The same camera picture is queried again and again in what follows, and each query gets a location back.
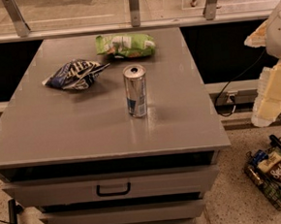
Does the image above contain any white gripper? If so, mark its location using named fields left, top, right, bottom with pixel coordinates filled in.
left=244, top=0, right=281, bottom=127

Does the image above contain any silver blue redbull can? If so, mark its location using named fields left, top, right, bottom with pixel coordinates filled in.
left=123, top=64, right=147, bottom=118

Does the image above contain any green chip bag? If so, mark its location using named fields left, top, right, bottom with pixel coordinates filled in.
left=95, top=33, right=156, bottom=59

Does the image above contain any blue white chip bag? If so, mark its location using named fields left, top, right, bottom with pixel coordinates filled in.
left=42, top=58, right=109, bottom=90

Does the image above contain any grey drawer cabinet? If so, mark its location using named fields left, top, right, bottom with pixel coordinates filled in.
left=0, top=28, right=230, bottom=224

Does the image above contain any black pole at left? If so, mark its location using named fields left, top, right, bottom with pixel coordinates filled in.
left=7, top=198, right=19, bottom=224

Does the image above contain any black cable at right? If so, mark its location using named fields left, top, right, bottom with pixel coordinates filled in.
left=210, top=48, right=273, bottom=118

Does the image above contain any black wire snack basket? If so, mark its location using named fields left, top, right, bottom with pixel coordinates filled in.
left=243, top=135, right=281, bottom=210

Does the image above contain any black drawer handle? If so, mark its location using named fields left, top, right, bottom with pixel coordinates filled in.
left=95, top=182, right=131, bottom=197

